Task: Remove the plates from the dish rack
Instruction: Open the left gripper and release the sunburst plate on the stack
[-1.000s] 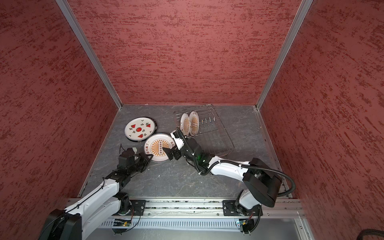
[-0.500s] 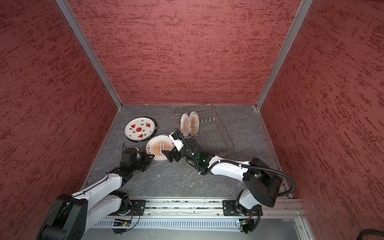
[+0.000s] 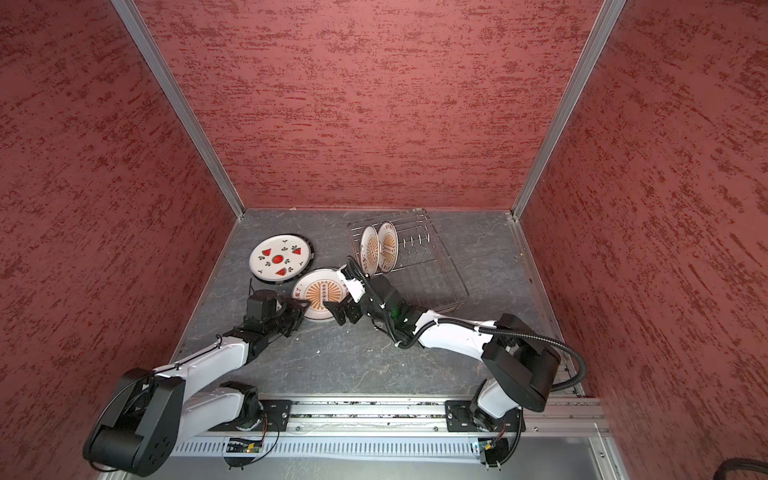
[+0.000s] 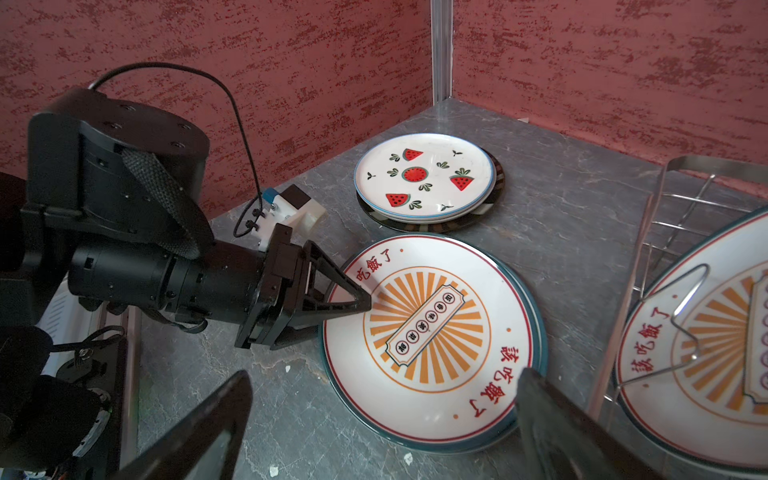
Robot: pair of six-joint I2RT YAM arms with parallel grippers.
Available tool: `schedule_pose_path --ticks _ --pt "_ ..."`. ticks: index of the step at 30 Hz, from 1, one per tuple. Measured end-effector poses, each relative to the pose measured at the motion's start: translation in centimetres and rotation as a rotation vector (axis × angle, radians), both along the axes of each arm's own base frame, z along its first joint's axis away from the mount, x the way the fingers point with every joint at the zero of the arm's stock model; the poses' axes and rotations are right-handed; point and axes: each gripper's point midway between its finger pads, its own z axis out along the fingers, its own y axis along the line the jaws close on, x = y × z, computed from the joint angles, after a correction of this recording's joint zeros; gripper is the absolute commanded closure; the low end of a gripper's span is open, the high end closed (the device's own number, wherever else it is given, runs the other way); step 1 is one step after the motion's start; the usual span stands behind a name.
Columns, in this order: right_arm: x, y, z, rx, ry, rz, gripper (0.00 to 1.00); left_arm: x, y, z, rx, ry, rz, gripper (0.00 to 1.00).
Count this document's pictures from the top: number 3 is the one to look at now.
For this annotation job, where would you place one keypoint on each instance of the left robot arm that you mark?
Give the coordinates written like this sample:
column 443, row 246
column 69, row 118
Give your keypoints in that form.
column 151, row 411

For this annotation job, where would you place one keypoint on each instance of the right corner aluminium profile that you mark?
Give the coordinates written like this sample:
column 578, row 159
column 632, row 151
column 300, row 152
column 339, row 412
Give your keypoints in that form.
column 602, row 28

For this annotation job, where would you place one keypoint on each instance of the corner aluminium profile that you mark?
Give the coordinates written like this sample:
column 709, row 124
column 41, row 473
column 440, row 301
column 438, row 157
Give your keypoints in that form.
column 133, row 21
column 602, row 28

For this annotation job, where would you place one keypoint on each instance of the metal wire dish rack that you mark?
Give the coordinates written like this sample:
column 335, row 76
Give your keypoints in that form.
column 424, row 274

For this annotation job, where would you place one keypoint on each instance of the left corner aluminium profile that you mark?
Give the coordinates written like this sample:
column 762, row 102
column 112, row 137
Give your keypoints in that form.
column 133, row 21

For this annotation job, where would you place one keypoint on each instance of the perforated cable tray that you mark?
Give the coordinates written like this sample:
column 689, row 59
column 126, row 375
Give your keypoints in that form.
column 443, row 449

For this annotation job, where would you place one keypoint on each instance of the dark rimmed patterned plate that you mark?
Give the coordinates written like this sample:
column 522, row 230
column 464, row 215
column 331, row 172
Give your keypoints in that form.
column 309, row 252

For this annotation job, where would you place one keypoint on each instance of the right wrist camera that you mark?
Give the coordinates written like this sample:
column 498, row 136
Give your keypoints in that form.
column 355, row 287

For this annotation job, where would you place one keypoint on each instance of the orange sunburst plate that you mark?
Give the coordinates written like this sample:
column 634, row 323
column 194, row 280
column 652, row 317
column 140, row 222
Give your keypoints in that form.
column 369, row 250
column 389, row 247
column 317, row 287

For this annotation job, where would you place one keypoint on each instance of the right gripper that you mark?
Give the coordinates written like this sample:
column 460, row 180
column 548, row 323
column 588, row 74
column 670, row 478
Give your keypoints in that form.
column 339, row 312

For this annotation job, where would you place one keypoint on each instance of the aluminium front rail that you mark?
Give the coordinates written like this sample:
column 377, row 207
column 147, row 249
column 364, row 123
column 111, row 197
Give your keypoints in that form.
column 422, row 416

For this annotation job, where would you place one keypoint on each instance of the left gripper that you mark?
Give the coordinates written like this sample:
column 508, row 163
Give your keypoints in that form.
column 297, row 311

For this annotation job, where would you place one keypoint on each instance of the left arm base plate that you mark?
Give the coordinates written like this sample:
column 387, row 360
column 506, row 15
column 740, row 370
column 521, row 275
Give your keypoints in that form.
column 273, row 416

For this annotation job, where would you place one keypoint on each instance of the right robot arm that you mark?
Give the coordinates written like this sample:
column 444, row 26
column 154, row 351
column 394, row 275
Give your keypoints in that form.
column 522, row 364

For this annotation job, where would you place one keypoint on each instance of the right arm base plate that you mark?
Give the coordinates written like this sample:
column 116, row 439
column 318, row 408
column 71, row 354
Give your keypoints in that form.
column 463, row 416

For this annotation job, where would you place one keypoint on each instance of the watermelon print white plate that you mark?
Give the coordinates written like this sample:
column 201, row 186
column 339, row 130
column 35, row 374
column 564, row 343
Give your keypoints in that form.
column 279, row 258

